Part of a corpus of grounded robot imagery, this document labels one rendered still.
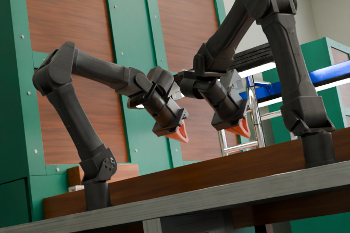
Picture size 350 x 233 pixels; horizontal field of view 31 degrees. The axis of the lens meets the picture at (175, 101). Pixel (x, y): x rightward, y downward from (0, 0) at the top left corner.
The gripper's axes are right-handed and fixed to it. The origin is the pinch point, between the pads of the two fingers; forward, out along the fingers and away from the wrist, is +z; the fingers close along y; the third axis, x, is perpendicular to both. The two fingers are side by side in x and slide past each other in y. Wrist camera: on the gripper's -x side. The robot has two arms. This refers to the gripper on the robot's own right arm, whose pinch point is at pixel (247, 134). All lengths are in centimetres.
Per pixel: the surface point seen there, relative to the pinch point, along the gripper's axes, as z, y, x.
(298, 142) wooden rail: -2.8, -18.8, 10.4
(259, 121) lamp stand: 24.4, 19.0, -32.5
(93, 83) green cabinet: -6, 76, -42
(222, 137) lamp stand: 25, 34, -31
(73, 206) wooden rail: 0, 61, 13
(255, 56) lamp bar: -0.4, 5.1, -33.0
